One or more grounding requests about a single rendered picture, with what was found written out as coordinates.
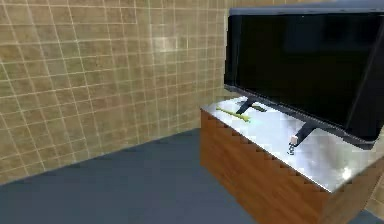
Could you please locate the brown wooden television stand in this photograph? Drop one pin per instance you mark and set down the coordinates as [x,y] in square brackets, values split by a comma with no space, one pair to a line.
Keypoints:
[263,180]

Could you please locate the yellow-green thin stick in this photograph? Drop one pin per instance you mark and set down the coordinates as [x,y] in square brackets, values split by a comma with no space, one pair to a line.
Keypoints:
[233,114]

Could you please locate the small dark remote control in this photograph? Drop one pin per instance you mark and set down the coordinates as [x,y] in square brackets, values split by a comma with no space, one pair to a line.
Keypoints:
[258,108]

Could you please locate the black television set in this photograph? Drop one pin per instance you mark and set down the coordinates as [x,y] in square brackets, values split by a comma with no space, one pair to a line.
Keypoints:
[306,66]

